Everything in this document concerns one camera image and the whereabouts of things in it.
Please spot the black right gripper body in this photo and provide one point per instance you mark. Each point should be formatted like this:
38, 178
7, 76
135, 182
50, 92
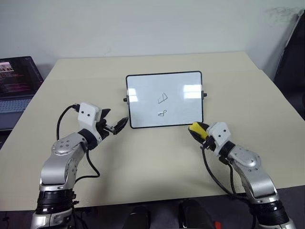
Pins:
209, 143

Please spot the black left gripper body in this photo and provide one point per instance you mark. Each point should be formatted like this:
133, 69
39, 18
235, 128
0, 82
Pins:
103, 130

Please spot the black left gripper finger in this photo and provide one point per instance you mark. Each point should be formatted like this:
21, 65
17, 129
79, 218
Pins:
105, 112
120, 126

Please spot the yellow whiteboard eraser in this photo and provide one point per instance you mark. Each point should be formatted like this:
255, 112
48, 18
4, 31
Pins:
199, 129

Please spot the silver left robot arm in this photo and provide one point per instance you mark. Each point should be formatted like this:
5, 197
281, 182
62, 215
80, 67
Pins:
59, 164

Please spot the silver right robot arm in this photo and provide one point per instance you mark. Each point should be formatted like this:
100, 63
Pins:
251, 162

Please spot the black-framed small whiteboard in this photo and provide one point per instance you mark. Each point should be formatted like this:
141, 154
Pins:
143, 107

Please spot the open grey laptop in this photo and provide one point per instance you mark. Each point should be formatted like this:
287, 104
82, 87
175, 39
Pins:
14, 78

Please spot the black leaning panel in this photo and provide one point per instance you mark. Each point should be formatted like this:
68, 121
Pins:
291, 71

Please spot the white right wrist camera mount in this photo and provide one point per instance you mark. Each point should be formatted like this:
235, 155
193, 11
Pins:
219, 133

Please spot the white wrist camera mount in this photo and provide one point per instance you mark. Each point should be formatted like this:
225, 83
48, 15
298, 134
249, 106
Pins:
87, 114
219, 133

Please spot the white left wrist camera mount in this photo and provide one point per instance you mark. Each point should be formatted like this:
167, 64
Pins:
87, 114

